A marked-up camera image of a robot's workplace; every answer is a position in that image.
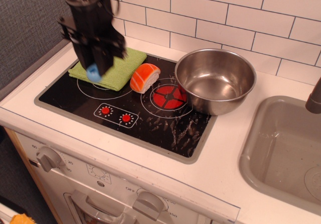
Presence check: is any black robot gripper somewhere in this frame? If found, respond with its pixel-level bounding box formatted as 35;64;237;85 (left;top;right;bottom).
59;0;125;76

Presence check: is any blue handled grey spoon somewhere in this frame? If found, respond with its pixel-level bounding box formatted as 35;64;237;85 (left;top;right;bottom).
86;63;102;83

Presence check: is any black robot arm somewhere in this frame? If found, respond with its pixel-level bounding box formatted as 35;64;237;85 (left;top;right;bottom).
58;0;125;82

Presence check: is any black toy stovetop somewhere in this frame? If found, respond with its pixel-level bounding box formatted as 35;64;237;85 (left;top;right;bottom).
35;54;216;164

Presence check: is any silver metal pan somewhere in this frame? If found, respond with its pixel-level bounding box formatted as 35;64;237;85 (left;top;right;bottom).
175;49;256;116

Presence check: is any green folded cloth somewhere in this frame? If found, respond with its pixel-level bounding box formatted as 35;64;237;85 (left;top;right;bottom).
68;48;147;91

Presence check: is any orange salmon sushi toy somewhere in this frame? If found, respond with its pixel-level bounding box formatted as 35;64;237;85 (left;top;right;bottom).
130;63;161;94

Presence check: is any grey left oven knob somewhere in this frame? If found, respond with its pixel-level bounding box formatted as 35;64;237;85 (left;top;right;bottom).
36;146;62;172

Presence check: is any grey oven knob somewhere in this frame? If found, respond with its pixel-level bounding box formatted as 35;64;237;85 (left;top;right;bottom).
132;191;165;221
36;146;62;172

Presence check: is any white toy oven front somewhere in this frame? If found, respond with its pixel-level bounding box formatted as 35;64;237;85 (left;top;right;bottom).
16;134;239;223

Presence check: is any grey right oven knob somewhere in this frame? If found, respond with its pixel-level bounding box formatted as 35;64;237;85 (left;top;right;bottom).
132;191;165;221

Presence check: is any yellow object at corner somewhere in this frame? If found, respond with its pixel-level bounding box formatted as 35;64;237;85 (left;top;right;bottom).
10;213;36;224

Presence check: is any grey plastic sink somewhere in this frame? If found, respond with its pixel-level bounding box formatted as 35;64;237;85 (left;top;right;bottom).
239;96;320;215

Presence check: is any grey faucet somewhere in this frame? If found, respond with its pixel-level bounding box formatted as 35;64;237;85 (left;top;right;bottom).
305;78;321;114

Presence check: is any grey oven door handle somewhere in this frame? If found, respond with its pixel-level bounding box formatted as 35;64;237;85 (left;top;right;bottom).
70;190;122;223

